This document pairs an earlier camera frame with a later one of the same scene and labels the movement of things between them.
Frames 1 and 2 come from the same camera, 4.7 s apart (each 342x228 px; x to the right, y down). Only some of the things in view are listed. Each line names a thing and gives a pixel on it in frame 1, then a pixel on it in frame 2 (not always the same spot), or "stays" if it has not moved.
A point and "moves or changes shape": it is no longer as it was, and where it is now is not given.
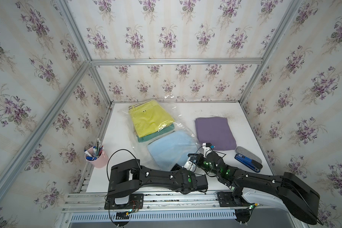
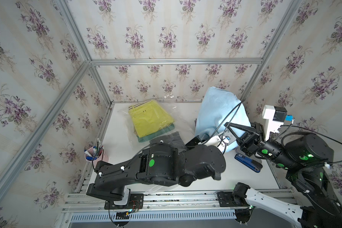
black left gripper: x=177 y=167 -> x=197 y=138
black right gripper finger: x=195 y=158 -> x=247 y=130
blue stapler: x=252 y=164 stays
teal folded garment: x=169 y=128 stays
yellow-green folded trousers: x=148 y=117 stays
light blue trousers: x=172 y=149 moves or changes shape
